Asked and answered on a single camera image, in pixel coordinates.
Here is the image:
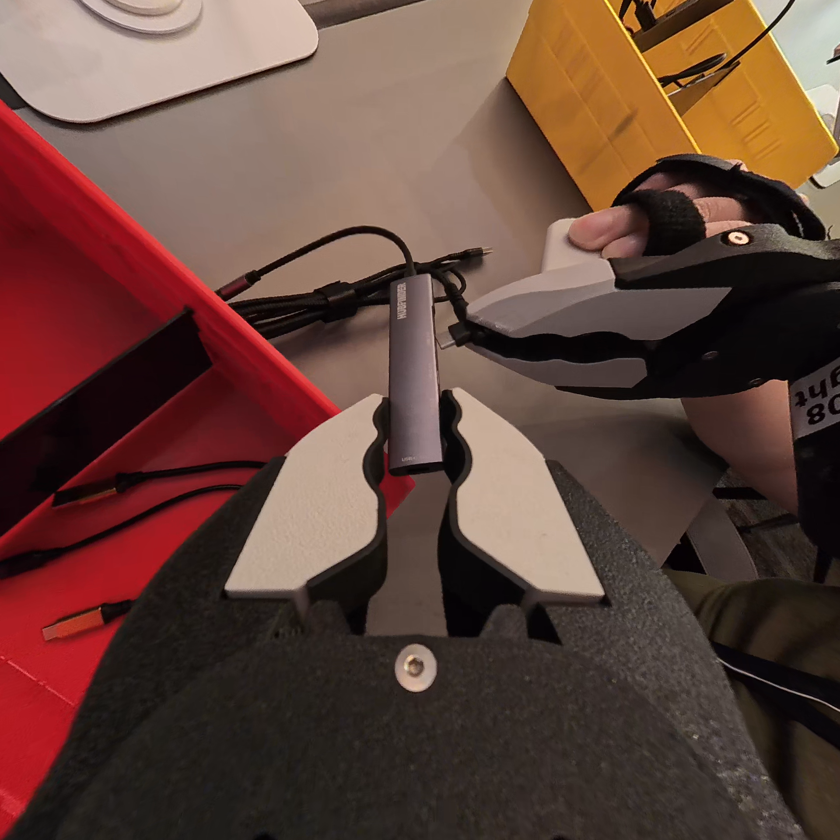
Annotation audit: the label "grey chair leg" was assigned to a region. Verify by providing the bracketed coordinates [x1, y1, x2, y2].
[661, 489, 759, 585]

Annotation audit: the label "black usb-a cable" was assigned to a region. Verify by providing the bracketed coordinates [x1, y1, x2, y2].
[41, 598, 135, 643]
[0, 484, 245, 580]
[51, 459, 269, 508]

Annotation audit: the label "person's right forearm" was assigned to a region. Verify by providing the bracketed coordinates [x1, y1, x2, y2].
[679, 387, 800, 519]

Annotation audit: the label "black braided usb-c cable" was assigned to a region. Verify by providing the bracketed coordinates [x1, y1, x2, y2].
[230, 246, 494, 350]

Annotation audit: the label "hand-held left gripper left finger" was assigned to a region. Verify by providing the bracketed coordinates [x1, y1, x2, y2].
[224, 394, 389, 613]

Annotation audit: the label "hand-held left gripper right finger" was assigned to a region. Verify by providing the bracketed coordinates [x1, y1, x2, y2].
[438, 387, 606, 616]

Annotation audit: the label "black hub cable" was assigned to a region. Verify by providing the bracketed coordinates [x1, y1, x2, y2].
[217, 225, 421, 303]

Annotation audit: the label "yellow plastic bin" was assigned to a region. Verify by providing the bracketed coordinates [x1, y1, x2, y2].
[505, 0, 840, 212]

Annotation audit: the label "red plastic bin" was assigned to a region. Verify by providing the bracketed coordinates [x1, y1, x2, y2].
[0, 98, 416, 818]

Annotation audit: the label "person's green trousers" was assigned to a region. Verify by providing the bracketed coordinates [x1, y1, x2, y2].
[666, 567, 840, 840]

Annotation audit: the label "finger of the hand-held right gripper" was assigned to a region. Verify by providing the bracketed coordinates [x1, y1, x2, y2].
[462, 259, 732, 343]
[469, 335, 652, 391]

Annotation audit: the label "grey usb hub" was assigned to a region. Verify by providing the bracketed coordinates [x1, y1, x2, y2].
[388, 274, 442, 476]

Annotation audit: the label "white monitor stand base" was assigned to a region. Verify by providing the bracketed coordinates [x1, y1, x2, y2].
[0, 0, 320, 124]

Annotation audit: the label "black cable in yellow bin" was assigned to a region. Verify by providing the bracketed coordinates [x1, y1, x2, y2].
[620, 0, 796, 89]

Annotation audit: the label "person's right hand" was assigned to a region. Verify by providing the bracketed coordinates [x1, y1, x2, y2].
[567, 154, 828, 259]

